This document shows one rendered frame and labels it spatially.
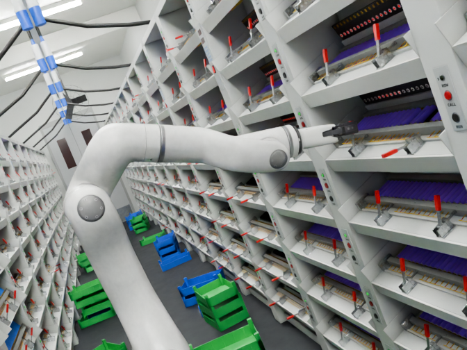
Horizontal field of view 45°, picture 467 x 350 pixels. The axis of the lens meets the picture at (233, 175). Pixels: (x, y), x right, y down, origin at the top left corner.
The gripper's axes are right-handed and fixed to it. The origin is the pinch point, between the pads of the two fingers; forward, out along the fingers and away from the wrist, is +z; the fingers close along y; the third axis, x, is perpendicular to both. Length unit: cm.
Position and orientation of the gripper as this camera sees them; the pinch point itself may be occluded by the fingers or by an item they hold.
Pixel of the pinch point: (348, 128)
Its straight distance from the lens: 153.0
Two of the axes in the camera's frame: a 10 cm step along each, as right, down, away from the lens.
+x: -2.1, -9.8, -0.7
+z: 9.4, -2.2, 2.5
